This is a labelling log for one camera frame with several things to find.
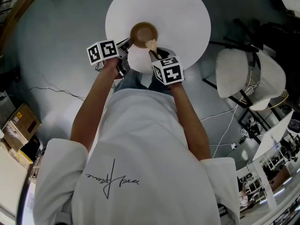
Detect cardboard box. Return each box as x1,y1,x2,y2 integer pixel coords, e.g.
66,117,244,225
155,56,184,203
1,102,42,151

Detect brown bowl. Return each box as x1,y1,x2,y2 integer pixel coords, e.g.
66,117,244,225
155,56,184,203
129,22,159,49

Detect round white table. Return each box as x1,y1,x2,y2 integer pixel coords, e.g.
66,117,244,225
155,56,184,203
105,0,211,75

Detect gold wire frame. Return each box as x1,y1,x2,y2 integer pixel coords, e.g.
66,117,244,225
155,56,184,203
238,69,289,113

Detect yellow box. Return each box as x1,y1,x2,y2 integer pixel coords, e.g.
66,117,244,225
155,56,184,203
15,149,34,165

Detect light wooden spoon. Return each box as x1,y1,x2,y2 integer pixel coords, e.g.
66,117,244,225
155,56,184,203
144,38,163,59

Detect black mesh office chair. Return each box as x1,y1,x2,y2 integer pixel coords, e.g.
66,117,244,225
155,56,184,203
222,17,300,56

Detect black storage bin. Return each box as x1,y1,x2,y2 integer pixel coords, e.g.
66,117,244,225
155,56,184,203
22,135,41,160

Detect white printed t-shirt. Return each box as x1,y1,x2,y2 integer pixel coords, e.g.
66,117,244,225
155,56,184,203
32,88,241,225

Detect person's left forearm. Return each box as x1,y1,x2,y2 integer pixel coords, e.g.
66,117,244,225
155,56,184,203
69,56,123,155

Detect white floor cable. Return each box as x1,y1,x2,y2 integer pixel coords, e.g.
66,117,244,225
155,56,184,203
200,104,240,159

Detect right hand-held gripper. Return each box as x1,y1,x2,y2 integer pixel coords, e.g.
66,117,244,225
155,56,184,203
149,47,185,86

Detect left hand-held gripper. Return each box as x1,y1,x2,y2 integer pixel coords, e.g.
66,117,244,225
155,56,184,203
86,37,135,80

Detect white and black device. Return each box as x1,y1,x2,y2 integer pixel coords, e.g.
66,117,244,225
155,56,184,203
241,116,262,138

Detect person's right forearm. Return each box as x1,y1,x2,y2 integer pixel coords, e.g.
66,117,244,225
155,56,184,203
169,80,211,161

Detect blue jeans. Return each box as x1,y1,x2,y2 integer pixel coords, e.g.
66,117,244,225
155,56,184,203
113,68,175,98

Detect black floor cable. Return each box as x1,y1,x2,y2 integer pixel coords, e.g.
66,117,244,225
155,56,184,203
20,77,86,102

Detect white upholstered chair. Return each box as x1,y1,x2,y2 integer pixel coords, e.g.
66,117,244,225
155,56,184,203
202,41,288,112

